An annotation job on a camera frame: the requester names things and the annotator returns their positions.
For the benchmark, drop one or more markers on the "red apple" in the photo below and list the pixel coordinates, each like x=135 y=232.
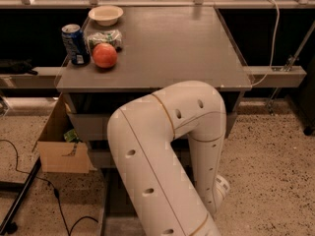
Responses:
x=104 y=55

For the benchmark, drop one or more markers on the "grey drawer cabinet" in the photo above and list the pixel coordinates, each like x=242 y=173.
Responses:
x=164 y=46

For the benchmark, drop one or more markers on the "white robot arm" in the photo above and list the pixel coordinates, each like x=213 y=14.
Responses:
x=167 y=149

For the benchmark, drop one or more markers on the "blue soda can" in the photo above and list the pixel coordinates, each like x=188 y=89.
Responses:
x=75 y=44

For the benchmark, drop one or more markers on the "cardboard box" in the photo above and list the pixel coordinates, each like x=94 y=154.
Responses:
x=57 y=155

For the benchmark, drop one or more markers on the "grey top drawer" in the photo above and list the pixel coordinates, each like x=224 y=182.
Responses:
x=89 y=112

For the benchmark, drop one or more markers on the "grey bottom drawer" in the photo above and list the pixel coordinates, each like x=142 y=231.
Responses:
x=117 y=216

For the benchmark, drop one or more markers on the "black object on rail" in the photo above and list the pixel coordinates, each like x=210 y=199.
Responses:
x=16 y=67

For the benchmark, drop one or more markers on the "green packet in box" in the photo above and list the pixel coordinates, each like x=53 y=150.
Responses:
x=71 y=136

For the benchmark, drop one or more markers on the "grey drawer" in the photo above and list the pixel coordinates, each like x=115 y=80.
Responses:
x=117 y=216
x=100 y=154
x=89 y=112

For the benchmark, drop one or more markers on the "grey middle drawer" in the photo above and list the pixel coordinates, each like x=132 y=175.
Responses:
x=100 y=154

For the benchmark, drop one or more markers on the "black metal floor bar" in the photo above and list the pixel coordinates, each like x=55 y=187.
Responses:
x=21 y=190

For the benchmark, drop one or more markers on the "white bowl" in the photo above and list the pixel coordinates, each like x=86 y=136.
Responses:
x=106 y=16

